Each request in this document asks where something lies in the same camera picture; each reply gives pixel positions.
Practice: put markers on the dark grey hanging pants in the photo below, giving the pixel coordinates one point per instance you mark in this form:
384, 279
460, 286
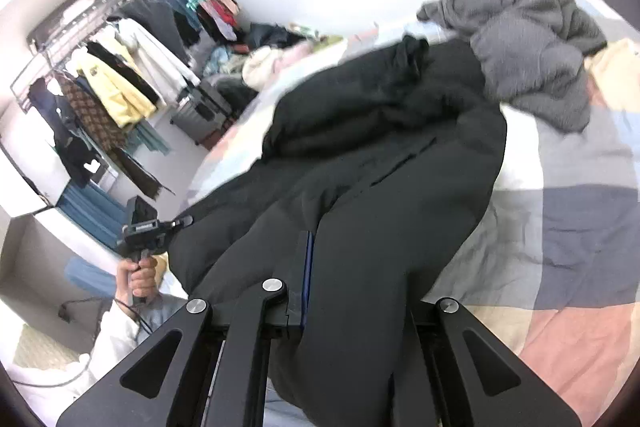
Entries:
155, 19

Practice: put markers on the person's left forearm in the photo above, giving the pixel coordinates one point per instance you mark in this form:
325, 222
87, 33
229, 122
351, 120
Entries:
117, 342

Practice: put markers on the grey suitcase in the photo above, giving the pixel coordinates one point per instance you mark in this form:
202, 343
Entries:
200, 109

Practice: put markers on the metal clothes rack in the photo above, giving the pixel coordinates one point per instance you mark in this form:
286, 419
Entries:
75, 27

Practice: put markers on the grey fleece garment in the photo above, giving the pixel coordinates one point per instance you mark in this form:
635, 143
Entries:
530, 57

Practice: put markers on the person's left hand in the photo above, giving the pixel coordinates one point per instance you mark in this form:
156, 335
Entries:
145, 279

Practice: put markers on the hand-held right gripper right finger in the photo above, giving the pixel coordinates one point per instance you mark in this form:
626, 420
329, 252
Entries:
450, 324

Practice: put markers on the black puffer jacket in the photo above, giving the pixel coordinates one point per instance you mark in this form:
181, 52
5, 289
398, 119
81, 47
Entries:
375, 167

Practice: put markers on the brown patterned scarf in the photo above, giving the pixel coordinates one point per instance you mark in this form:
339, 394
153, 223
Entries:
95, 117

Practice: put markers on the cream fleece garment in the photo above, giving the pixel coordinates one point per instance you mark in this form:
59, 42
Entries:
260, 67

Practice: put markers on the white hoodie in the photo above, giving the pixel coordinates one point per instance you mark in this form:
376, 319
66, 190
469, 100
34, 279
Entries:
160, 57

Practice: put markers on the blue cloth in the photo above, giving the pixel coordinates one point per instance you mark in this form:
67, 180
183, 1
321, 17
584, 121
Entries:
92, 217

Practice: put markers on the light blue clothes pile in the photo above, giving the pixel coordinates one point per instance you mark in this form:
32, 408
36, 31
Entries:
222, 62

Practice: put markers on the teal hanging cloth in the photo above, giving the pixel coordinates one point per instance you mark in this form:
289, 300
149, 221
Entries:
147, 139

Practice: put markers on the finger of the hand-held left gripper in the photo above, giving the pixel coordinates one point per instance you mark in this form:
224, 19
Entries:
182, 222

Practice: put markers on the yellow fleece jacket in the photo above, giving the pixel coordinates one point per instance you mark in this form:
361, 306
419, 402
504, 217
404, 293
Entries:
117, 92

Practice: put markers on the black jacket pile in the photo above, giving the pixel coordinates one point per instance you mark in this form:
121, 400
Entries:
267, 36

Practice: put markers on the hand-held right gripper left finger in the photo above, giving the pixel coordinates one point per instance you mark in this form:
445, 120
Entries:
300, 277

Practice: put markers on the navy hanging garment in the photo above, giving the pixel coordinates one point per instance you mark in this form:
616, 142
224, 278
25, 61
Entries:
65, 132

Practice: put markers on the person's blue jeans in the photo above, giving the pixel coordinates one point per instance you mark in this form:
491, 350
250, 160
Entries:
165, 314

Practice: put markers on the black hanging garment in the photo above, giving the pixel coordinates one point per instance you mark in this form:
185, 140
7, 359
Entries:
120, 62

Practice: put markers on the bed with patchwork quilt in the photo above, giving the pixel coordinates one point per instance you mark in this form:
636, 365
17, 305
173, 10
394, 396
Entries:
575, 217

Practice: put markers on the teal clip hanger with clothes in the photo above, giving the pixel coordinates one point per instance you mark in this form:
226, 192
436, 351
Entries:
215, 7

